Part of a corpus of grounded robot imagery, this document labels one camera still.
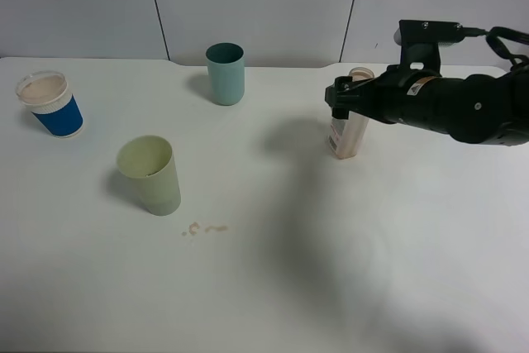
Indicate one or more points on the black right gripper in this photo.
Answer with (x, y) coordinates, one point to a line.
(396, 96)

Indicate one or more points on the clear plastic drink bottle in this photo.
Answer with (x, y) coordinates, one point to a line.
(347, 127)

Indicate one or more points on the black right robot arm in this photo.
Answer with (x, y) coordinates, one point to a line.
(477, 110)

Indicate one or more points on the teal plastic cup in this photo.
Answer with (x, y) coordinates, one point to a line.
(226, 70)

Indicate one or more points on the light green plastic cup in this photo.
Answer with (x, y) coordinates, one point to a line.
(147, 162)

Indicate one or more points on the blue sleeved paper cup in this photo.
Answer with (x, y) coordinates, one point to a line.
(48, 96)

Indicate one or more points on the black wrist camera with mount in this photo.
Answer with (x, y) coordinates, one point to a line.
(420, 41)

